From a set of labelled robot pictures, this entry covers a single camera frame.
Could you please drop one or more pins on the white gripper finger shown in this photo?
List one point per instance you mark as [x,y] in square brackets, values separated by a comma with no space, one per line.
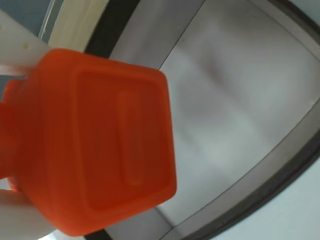
[17,42]
[17,217]

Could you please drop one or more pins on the orange cube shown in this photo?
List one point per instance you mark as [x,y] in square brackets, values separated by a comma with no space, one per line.
[100,137]

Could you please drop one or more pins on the dark brown box white inside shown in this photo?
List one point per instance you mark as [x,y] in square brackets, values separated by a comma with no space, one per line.
[225,100]

